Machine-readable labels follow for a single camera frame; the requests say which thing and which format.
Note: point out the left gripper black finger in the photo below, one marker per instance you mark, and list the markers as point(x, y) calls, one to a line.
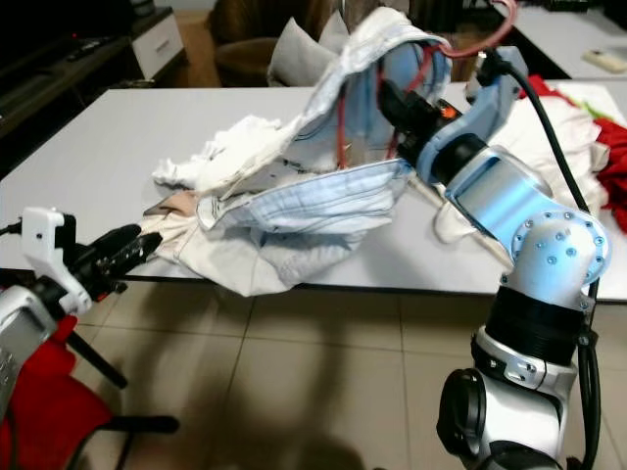
point(137, 255)
point(120, 238)

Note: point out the red plastic hanger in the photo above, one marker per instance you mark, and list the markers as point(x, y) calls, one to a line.
point(480, 47)

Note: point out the pale denim shirt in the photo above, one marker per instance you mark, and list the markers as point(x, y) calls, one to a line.
point(333, 196)

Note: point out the beige garment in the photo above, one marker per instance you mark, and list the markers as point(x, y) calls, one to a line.
point(274, 264)

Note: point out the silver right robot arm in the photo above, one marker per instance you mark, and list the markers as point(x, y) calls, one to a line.
point(500, 191)

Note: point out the long white table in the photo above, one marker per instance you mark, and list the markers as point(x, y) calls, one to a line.
point(98, 147)
point(563, 39)

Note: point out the white pillow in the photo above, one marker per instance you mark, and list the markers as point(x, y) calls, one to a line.
point(299, 59)

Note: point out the red chair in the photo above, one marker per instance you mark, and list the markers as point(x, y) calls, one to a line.
point(49, 401)

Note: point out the crumpled white cloth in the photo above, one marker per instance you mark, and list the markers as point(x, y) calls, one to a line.
point(235, 147)

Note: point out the brown armchair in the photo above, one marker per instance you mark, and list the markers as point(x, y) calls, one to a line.
point(240, 59)

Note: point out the black low TV cabinet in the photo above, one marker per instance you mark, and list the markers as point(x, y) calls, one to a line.
point(49, 88)

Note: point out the red garment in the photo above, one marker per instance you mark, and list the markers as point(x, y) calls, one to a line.
point(612, 166)

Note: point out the small white device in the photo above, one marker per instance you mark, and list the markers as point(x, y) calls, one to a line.
point(605, 61)

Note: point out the white drawer unit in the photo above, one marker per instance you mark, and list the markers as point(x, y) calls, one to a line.
point(162, 41)

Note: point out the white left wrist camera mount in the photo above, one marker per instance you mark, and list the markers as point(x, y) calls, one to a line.
point(47, 245)

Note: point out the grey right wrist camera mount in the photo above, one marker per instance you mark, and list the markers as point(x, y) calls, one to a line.
point(500, 98)

